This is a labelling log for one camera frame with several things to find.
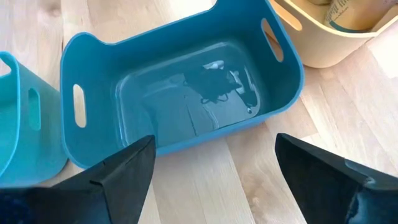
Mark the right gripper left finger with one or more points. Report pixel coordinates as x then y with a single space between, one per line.
77 199

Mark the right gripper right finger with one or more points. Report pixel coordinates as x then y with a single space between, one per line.
342 193

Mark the teal plastic bin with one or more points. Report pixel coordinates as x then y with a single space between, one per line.
31 155

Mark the yellow plastic bin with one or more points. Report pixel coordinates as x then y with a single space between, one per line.
317 49

